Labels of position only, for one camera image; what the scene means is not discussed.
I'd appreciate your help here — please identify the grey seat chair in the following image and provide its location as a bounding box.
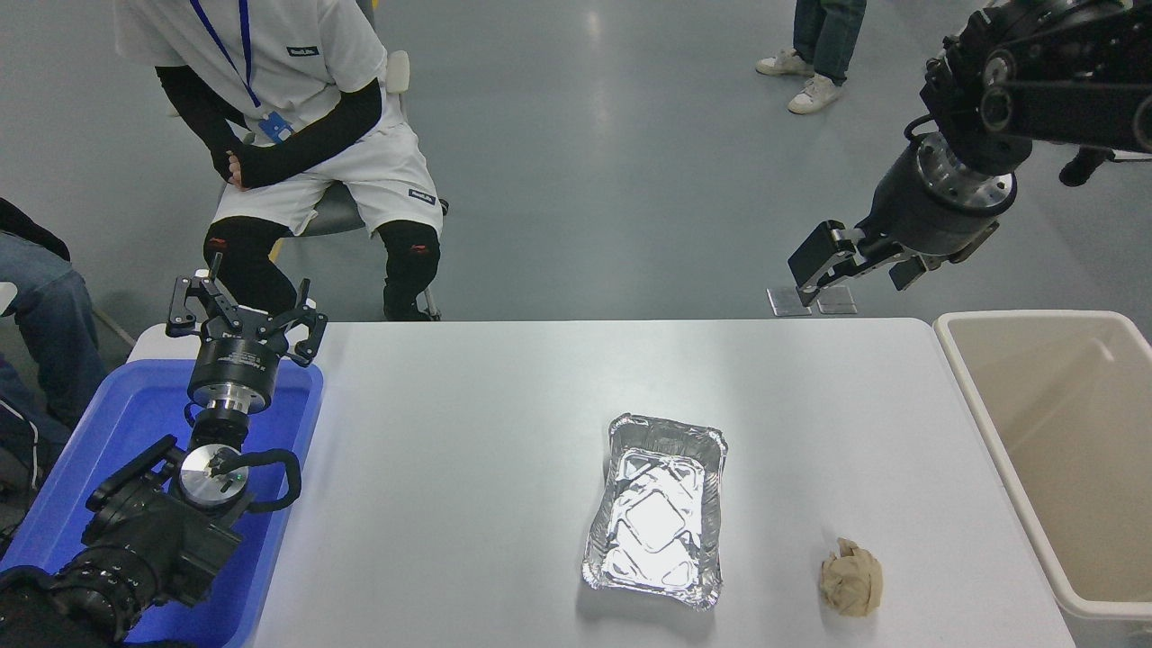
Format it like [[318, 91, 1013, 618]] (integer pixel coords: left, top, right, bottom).
[[216, 49, 450, 322]]

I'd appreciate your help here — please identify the silver foil tray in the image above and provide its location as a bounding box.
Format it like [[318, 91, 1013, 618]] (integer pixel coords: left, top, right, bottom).
[[580, 413, 730, 612]]

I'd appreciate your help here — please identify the blue plastic tray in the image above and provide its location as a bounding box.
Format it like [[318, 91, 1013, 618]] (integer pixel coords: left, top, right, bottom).
[[0, 358, 325, 648]]

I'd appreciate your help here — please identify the person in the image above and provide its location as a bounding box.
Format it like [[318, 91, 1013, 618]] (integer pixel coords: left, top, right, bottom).
[[115, 0, 446, 322], [756, 0, 868, 115], [0, 198, 109, 541]]

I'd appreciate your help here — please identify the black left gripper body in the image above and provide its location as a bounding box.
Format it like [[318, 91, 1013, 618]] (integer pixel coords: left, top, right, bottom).
[[189, 329, 283, 392]]

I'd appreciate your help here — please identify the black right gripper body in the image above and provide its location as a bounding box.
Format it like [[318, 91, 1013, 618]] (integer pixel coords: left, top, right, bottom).
[[864, 157, 1001, 262]]

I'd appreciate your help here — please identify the large pale bin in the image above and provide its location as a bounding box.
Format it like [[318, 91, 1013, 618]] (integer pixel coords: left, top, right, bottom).
[[933, 310, 1152, 622]]

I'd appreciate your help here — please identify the crumpled tan paper ball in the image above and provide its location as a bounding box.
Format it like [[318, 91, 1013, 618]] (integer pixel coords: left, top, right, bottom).
[[818, 538, 885, 618]]

